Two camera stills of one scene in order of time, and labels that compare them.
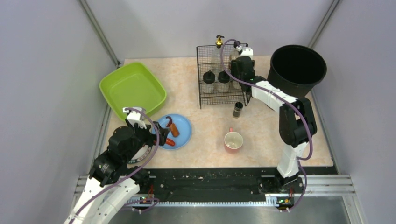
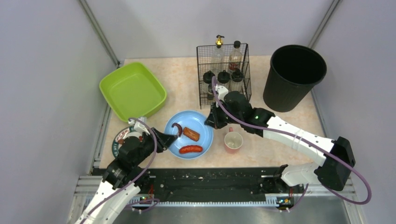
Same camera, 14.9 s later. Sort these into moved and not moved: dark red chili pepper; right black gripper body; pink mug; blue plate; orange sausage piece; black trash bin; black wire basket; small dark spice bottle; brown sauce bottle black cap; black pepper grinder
Moved: blue plate; dark red chili pepper; small dark spice bottle; black pepper grinder; orange sausage piece; right black gripper body
Not moved: black wire basket; pink mug; brown sauce bottle black cap; black trash bin
